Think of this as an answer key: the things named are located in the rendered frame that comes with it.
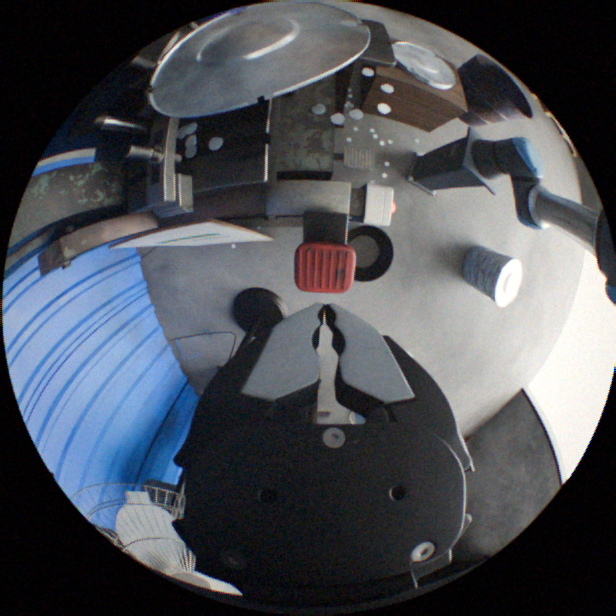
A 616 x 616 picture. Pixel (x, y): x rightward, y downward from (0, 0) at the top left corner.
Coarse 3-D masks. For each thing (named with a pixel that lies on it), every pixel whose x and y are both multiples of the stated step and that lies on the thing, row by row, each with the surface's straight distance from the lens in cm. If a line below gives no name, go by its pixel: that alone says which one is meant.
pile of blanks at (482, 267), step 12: (480, 252) 132; (492, 252) 129; (468, 264) 132; (480, 264) 125; (492, 264) 122; (504, 264) 118; (468, 276) 132; (480, 276) 124; (492, 276) 118; (480, 288) 128; (492, 288) 118; (492, 300) 129
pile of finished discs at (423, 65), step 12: (396, 48) 104; (408, 48) 109; (420, 48) 115; (396, 60) 96; (408, 60) 99; (420, 60) 103; (432, 60) 110; (408, 72) 94; (420, 72) 96; (432, 72) 101; (444, 72) 108; (432, 84) 96; (444, 84) 99
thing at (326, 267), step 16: (304, 256) 20; (320, 256) 20; (336, 256) 20; (352, 256) 20; (304, 272) 20; (320, 272) 20; (336, 272) 20; (352, 272) 21; (304, 288) 21; (320, 288) 21; (336, 288) 21
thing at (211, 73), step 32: (192, 32) 45; (224, 32) 36; (256, 32) 32; (288, 32) 30; (320, 32) 31; (352, 32) 32; (160, 64) 41; (192, 64) 34; (224, 64) 29; (256, 64) 27; (288, 64) 25; (320, 64) 25; (160, 96) 34; (192, 96) 28; (224, 96) 25
